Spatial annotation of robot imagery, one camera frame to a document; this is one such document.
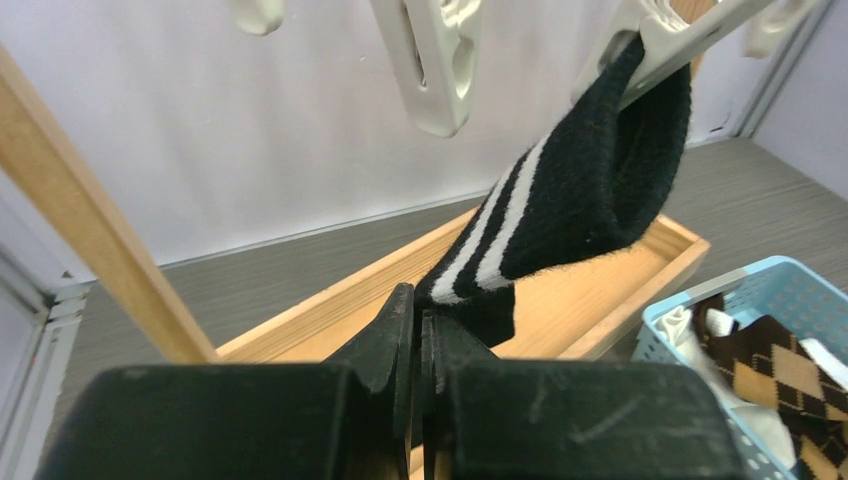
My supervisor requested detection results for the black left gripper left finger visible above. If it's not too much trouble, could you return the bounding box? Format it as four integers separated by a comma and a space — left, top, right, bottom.
37, 284, 414, 479

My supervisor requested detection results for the brown argyle sock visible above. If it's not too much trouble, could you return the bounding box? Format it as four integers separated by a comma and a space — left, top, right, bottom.
691, 294, 847, 479

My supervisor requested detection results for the white sock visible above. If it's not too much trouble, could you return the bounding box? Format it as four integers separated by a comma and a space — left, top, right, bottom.
652, 304, 848, 472

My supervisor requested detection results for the white plastic clip hanger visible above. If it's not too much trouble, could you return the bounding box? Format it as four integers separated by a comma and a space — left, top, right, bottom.
225, 0, 823, 139

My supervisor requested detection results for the light blue plastic basket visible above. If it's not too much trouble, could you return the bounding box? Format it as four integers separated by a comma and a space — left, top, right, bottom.
633, 256, 847, 479

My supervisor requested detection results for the black white-striped sock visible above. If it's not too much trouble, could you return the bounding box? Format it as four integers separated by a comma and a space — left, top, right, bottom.
414, 39, 692, 347

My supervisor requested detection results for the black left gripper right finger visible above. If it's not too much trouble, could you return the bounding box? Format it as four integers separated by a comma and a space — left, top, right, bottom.
420, 312, 748, 479

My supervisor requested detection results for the wooden hanger stand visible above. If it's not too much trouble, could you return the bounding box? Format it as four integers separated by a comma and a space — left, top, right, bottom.
0, 0, 720, 480

